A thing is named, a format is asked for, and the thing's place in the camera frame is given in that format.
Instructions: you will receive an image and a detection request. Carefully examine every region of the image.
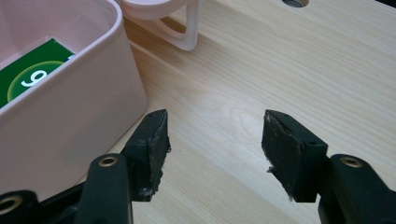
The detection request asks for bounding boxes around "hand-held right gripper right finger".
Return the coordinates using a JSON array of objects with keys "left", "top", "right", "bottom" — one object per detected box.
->
[{"left": 261, "top": 108, "right": 330, "bottom": 203}]

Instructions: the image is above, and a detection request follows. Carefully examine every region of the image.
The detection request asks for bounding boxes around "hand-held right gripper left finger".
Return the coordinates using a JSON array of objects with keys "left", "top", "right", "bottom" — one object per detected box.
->
[{"left": 120, "top": 108, "right": 172, "bottom": 203}]

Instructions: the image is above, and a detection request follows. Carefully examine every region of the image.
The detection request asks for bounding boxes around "pink storage box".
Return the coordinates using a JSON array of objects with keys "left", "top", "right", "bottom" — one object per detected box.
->
[{"left": 0, "top": 0, "right": 201, "bottom": 202}]

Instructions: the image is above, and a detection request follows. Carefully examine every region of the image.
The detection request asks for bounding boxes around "green and white carton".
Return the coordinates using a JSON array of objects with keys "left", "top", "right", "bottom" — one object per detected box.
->
[{"left": 0, "top": 37, "right": 76, "bottom": 110}]

